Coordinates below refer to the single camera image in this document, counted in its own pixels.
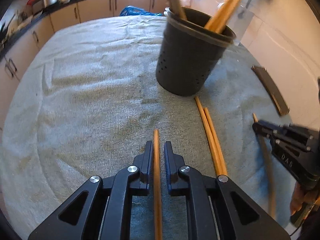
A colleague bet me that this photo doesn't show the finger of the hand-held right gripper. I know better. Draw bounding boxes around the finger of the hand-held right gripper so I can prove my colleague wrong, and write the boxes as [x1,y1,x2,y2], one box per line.
[252,120,313,144]
[270,137,310,153]

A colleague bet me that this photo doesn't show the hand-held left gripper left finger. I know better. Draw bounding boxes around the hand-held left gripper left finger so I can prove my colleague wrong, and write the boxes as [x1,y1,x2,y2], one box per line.
[27,141,153,240]

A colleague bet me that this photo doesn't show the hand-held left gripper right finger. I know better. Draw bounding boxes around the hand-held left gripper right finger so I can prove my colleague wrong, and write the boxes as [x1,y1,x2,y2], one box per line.
[164,141,292,240]

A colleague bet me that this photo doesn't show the dark grey utensil holder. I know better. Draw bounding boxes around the dark grey utensil holder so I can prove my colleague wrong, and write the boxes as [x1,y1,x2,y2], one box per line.
[155,7,236,97]

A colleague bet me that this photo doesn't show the person's right hand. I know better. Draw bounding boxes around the person's right hand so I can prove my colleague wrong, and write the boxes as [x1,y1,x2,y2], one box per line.
[290,183,316,217]

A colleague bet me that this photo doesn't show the dark brown flat slab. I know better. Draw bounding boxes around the dark brown flat slab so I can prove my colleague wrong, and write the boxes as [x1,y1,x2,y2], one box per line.
[251,65,290,116]

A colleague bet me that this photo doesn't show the grey-green table cloth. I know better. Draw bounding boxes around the grey-green table cloth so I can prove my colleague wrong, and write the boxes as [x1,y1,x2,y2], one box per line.
[0,14,310,240]

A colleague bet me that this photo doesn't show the blue plastic bag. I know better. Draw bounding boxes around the blue plastic bag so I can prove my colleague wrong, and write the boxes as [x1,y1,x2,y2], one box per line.
[119,5,164,17]

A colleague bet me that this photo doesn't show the beige kitchen cabinets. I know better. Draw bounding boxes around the beige kitchen cabinets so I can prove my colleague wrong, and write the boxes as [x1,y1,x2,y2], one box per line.
[0,0,193,130]

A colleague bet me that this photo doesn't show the black kitchen countertop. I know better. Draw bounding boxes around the black kitchen countertop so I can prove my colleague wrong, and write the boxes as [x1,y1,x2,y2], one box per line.
[0,0,190,63]

